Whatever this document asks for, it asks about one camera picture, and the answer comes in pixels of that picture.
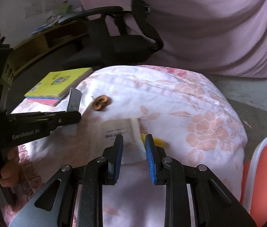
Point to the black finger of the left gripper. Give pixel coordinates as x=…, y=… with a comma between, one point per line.
x=67, y=118

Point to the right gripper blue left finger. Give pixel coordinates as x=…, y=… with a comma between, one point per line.
x=54, y=204

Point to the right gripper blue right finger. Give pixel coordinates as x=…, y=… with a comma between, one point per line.
x=193, y=194

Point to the yellow small trash piece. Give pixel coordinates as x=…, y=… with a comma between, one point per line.
x=158, y=142

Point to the person left hand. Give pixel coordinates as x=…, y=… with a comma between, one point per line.
x=10, y=172

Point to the yellow book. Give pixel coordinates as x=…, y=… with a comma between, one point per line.
x=56, y=84

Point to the dried brown fruit core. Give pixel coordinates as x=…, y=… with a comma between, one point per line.
x=101, y=102

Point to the orange white plastic basin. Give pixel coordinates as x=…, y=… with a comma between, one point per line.
x=254, y=185

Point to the floral pink quilt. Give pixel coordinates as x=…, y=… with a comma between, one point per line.
x=183, y=108

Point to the wooden low shelf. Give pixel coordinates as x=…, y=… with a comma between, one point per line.
x=24, y=55

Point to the black office chair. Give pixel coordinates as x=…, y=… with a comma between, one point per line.
x=116, y=36

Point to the pink hanging sheet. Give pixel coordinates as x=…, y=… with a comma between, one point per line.
x=224, y=37

